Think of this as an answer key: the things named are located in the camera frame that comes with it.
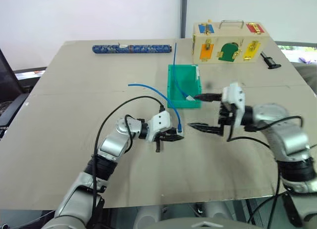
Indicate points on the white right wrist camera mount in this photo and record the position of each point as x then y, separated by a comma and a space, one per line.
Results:
235, 98

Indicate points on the dark side table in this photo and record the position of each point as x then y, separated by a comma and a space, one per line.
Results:
29, 74

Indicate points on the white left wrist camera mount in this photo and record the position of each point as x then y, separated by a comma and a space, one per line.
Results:
161, 121

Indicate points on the wooden lock puzzle box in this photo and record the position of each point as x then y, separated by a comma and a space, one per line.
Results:
230, 44

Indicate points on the grey rounded housing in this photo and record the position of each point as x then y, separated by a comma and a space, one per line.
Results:
203, 224

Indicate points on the dark vertical post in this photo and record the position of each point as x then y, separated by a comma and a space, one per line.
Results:
183, 13

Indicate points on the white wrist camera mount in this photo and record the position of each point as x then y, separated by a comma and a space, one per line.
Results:
161, 121
235, 98

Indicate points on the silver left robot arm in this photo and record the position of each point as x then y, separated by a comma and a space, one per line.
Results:
111, 145

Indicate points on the black small tool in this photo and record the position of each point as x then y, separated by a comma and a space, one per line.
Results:
268, 60

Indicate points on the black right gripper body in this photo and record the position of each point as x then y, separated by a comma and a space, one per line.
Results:
224, 115

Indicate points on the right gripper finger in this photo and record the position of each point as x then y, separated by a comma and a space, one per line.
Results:
209, 97
205, 127

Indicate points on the grey cushion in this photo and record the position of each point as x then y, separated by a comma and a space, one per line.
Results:
307, 73

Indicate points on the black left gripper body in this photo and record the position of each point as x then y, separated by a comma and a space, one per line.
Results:
158, 143

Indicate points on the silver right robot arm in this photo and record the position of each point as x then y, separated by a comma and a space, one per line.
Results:
284, 135

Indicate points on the black chair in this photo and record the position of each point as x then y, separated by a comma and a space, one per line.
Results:
7, 85

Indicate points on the blue patterned rolled mat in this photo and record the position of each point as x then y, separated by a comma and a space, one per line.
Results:
131, 48

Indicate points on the green plastic bin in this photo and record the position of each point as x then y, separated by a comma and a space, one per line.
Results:
184, 104

